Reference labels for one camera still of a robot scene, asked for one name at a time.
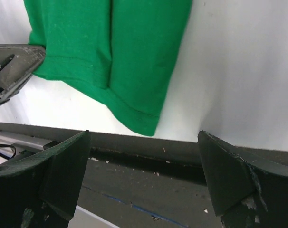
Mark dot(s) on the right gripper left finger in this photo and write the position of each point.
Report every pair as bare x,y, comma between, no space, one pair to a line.
42,190

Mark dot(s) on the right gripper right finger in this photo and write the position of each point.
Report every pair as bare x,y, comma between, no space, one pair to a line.
248,187

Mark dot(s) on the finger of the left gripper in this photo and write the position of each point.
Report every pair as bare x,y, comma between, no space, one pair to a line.
17,63

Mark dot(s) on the green t-shirt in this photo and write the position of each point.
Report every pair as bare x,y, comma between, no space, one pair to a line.
121,53

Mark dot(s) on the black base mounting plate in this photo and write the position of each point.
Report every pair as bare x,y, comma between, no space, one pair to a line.
131,182

